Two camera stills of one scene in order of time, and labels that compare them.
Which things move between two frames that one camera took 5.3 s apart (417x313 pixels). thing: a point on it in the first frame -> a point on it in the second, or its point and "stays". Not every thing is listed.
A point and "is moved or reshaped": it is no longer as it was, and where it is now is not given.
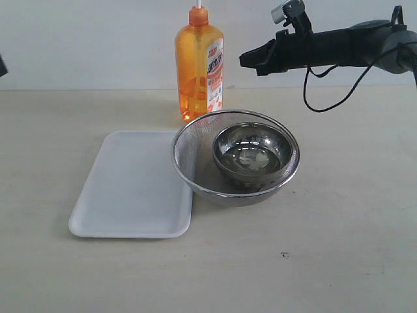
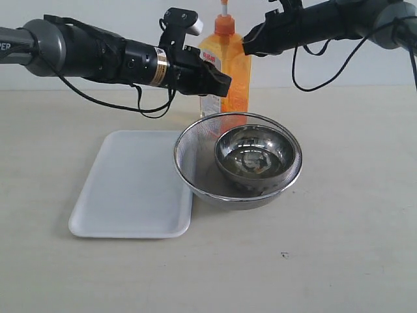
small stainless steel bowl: x=252 y=152 stays
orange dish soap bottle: x=199 y=55 is moved or reshaped
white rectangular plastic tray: x=133 y=190 stays
